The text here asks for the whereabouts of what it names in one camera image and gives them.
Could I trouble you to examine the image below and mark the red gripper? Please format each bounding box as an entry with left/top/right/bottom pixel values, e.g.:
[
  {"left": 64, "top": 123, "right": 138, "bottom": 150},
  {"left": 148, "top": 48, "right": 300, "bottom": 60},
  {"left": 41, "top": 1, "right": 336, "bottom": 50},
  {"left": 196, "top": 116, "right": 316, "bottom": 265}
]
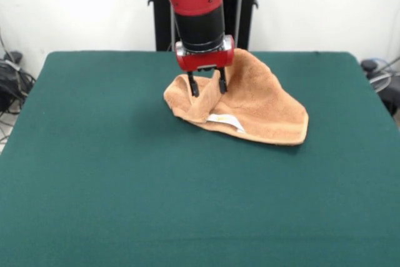
[{"left": 174, "top": 34, "right": 236, "bottom": 98}]

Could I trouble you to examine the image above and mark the orange terry towel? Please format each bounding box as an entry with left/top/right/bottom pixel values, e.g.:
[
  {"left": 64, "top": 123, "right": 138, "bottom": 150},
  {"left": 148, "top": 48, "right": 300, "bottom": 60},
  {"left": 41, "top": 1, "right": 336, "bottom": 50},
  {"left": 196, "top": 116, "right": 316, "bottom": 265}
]
[{"left": 163, "top": 48, "right": 310, "bottom": 147}]

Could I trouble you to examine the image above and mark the dark green table cloth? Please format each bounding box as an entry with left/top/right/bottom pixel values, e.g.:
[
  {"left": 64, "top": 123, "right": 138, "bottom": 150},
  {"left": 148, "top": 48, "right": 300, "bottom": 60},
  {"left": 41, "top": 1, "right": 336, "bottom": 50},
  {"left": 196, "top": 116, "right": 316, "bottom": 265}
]
[{"left": 0, "top": 50, "right": 400, "bottom": 267}]

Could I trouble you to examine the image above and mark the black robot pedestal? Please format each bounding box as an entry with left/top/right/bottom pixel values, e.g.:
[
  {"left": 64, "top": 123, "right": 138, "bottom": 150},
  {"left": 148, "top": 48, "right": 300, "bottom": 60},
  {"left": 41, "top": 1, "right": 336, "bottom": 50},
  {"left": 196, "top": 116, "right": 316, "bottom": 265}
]
[{"left": 146, "top": 0, "right": 260, "bottom": 52}]

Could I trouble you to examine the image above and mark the black cable bundle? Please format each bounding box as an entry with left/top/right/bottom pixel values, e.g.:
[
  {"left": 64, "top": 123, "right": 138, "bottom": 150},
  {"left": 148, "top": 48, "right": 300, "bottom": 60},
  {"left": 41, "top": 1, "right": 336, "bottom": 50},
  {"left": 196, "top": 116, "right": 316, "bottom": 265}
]
[{"left": 0, "top": 50, "right": 37, "bottom": 116}]

